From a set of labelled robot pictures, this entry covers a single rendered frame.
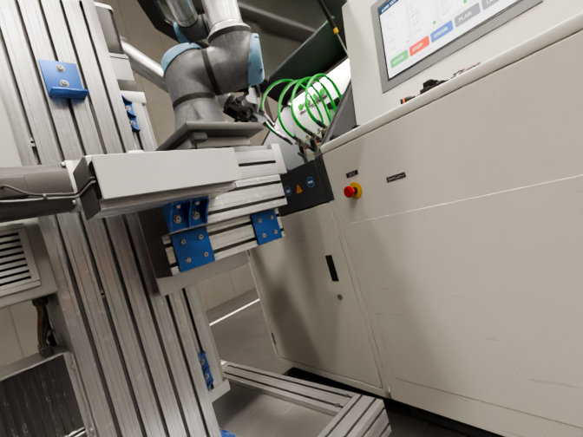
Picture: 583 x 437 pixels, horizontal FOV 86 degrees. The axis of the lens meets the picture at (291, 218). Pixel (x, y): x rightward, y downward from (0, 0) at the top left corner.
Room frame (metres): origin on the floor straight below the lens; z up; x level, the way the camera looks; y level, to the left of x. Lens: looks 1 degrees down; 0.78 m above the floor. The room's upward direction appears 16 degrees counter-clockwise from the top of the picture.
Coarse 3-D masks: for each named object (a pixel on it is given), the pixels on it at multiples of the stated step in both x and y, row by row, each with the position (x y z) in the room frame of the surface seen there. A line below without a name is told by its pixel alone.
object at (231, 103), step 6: (228, 102) 1.34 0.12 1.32; (234, 102) 1.37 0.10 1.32; (228, 108) 1.36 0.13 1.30; (234, 108) 1.35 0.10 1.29; (240, 108) 1.34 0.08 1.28; (246, 108) 1.36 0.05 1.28; (228, 114) 1.37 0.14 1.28; (234, 114) 1.36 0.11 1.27; (240, 114) 1.35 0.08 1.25; (246, 114) 1.35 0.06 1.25; (252, 114) 1.41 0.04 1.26; (234, 120) 1.38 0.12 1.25; (240, 120) 1.38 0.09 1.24; (246, 120) 1.36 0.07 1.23
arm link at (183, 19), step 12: (168, 0) 0.98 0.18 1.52; (180, 0) 0.98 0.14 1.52; (180, 12) 1.02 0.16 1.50; (192, 12) 1.04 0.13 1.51; (180, 24) 1.07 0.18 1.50; (192, 24) 1.07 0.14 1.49; (204, 24) 1.09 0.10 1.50; (180, 36) 1.10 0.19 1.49; (192, 36) 1.11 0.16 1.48; (204, 36) 1.12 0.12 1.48
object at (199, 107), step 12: (192, 96) 0.78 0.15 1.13; (204, 96) 0.79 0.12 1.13; (180, 108) 0.79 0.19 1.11; (192, 108) 0.78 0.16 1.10; (204, 108) 0.78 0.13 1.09; (216, 108) 0.80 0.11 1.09; (180, 120) 0.78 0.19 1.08; (192, 120) 0.78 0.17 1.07; (204, 120) 0.77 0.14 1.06; (216, 120) 0.78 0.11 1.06
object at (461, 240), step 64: (576, 0) 0.72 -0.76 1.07; (448, 64) 0.95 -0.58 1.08; (512, 64) 0.64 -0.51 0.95; (576, 64) 0.57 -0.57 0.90; (384, 128) 0.88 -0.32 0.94; (448, 128) 0.75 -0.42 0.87; (512, 128) 0.66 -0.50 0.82; (576, 128) 0.58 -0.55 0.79; (384, 192) 0.92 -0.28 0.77; (448, 192) 0.79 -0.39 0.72; (512, 192) 0.68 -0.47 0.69; (576, 192) 0.60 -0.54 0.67; (384, 256) 0.97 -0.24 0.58; (448, 256) 0.82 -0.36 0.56; (512, 256) 0.71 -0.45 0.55; (576, 256) 0.62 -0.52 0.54; (384, 320) 1.02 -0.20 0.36; (448, 320) 0.86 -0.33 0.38; (512, 320) 0.73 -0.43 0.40; (576, 320) 0.64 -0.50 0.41; (448, 384) 0.90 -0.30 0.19; (512, 384) 0.77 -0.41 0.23; (576, 384) 0.67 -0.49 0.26
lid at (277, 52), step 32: (160, 0) 1.43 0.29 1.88; (192, 0) 1.41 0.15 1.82; (256, 0) 1.37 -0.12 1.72; (288, 0) 1.35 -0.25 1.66; (256, 32) 1.52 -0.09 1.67; (288, 32) 1.50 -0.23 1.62; (320, 32) 1.46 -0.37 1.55; (288, 64) 1.66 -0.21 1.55; (320, 64) 1.63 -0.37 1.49; (288, 96) 1.90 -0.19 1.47
